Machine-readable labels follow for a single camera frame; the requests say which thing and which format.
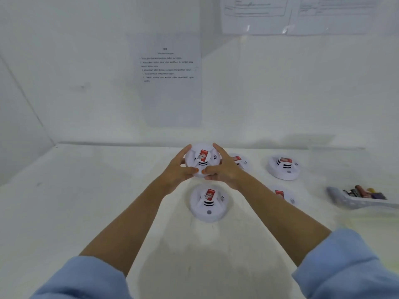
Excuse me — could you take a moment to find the pile of assorted batteries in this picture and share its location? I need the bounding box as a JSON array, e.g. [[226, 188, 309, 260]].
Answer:
[[342, 185, 388, 201]]

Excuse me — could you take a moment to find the person's left forearm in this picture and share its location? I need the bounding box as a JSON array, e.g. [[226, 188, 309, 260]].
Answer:
[[79, 180, 175, 277]]

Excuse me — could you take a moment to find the printed instruction paper sheet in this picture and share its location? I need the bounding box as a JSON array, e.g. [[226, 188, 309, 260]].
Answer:
[[127, 34, 203, 128]]

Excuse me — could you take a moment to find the person's left hand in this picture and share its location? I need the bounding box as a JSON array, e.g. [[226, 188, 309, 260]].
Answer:
[[157, 144, 200, 195]]

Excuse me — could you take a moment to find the white round smoke detector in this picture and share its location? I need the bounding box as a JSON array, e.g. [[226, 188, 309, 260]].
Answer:
[[229, 153, 251, 172], [190, 184, 232, 223], [270, 185, 297, 206], [185, 144, 222, 179], [266, 155, 301, 181]]

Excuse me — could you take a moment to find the taped paper form sheet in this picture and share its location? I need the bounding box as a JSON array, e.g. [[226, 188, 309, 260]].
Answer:
[[287, 0, 385, 36], [220, 0, 297, 35]]

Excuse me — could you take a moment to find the light blue left sleeve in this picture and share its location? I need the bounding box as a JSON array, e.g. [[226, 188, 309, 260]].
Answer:
[[30, 256, 133, 299]]

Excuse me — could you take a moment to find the person's right hand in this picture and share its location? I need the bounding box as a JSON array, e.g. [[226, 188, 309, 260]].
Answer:
[[202, 143, 250, 191]]

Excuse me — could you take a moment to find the white plastic tray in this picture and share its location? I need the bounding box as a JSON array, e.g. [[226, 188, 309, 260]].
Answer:
[[327, 185, 399, 210]]

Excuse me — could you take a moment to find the person's right forearm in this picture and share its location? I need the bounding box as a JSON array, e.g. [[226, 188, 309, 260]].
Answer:
[[232, 176, 331, 267]]

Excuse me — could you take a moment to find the light blue sleeve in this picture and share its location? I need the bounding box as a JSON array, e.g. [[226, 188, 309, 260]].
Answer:
[[30, 256, 133, 299], [291, 229, 399, 299]]

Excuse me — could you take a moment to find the light blue right sleeve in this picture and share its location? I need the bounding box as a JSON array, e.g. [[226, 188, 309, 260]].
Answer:
[[291, 229, 399, 299]]

